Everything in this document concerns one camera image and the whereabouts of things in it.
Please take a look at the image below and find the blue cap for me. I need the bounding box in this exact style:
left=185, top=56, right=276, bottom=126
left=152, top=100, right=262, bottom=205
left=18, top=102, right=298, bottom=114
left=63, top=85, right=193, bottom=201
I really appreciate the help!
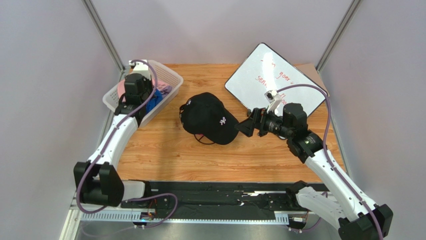
left=145, top=89, right=163, bottom=114

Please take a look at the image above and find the black NY baseball cap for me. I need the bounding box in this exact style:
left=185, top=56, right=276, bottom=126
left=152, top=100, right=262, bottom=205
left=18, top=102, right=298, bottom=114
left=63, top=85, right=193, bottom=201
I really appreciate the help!
left=179, top=92, right=239, bottom=145

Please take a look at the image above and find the light pink cap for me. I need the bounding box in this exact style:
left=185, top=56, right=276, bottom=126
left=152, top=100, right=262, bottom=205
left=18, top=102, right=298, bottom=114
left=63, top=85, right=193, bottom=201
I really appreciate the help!
left=117, top=79, right=126, bottom=102

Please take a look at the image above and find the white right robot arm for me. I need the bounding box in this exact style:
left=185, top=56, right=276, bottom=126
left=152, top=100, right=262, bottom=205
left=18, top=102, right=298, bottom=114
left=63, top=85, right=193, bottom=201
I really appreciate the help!
left=235, top=103, right=394, bottom=240

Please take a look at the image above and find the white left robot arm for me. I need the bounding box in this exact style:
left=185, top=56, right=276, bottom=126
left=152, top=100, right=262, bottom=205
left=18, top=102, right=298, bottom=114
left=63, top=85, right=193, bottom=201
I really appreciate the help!
left=73, top=73, right=158, bottom=214

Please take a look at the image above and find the white plastic basket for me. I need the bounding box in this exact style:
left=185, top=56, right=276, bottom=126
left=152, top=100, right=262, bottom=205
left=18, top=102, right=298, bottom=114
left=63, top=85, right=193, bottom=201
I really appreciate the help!
left=102, top=60, right=184, bottom=128

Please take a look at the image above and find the lavender cap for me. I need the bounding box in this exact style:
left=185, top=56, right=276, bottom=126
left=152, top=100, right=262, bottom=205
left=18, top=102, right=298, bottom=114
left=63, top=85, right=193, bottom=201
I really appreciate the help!
left=156, top=80, right=173, bottom=98

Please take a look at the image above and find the white dry-erase board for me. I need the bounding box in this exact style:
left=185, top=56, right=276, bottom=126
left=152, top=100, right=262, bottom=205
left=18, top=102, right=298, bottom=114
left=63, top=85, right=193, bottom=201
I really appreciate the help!
left=224, top=43, right=325, bottom=116

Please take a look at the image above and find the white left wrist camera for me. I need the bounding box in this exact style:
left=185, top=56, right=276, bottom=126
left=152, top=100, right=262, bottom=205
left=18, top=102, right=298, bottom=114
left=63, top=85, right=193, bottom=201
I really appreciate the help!
left=128, top=60, right=151, bottom=79

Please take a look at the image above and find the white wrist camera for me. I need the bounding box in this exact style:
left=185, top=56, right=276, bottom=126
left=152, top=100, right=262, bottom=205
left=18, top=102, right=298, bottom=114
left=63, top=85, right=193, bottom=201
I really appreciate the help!
left=264, top=90, right=282, bottom=114
left=128, top=60, right=151, bottom=79

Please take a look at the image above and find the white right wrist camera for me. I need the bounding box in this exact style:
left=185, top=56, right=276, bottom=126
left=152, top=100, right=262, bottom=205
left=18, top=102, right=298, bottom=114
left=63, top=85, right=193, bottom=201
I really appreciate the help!
left=264, top=90, right=282, bottom=114

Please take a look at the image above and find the black wire hat stand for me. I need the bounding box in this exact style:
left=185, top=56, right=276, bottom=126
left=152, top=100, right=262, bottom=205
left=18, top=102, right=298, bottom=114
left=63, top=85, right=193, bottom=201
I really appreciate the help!
left=193, top=134, right=216, bottom=145

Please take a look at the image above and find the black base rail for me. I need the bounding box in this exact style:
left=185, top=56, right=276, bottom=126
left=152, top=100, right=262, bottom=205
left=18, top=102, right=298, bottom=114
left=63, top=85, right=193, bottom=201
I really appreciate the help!
left=119, top=181, right=308, bottom=221

